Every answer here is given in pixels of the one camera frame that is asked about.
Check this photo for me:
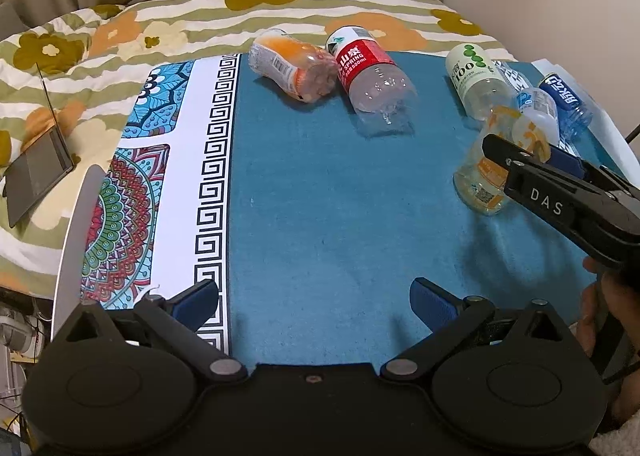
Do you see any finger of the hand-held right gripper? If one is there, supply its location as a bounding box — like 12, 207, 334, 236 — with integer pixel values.
549, 146, 634, 193
481, 134, 622, 228

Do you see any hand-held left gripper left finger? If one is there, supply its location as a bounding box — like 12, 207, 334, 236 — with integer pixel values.
52, 279, 249, 385

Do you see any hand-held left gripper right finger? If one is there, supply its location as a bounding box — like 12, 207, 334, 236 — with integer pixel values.
381, 278, 577, 383

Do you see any yellow label clear plastic bottle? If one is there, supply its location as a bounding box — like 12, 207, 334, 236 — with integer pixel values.
452, 105, 552, 216

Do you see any person's right forearm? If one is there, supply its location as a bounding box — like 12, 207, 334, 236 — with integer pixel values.
610, 376, 640, 437

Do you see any person's right hand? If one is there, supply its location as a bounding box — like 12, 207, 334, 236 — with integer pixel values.
577, 256, 640, 377

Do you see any small white blue plastic bottle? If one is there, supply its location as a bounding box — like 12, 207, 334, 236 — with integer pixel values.
512, 87, 561, 147

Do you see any blue label clear plastic bottle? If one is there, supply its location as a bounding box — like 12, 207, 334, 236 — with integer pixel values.
539, 72, 594, 139

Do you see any crumpled clear plastic bottle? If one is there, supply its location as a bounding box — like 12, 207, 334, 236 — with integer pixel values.
492, 61, 534, 93

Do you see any green dotted white plastic bottle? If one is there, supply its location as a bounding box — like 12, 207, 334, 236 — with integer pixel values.
445, 43, 521, 121

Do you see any grey curved panel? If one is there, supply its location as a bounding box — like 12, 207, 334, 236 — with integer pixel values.
50, 163, 108, 343

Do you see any blue patterned mat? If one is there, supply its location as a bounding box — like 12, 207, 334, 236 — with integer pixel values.
80, 50, 637, 358

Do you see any red label clear plastic bottle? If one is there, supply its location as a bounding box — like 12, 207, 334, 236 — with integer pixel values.
325, 26, 419, 138

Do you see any dark grey laptop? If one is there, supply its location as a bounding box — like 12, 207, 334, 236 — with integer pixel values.
1, 62, 77, 230

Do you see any orange label clear plastic bottle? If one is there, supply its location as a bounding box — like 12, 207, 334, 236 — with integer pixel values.
248, 28, 340, 103

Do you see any floral striped blanket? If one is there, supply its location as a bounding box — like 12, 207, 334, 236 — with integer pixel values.
0, 0, 518, 302

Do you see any tangle of cables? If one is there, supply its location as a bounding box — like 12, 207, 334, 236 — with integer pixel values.
0, 286, 56, 437

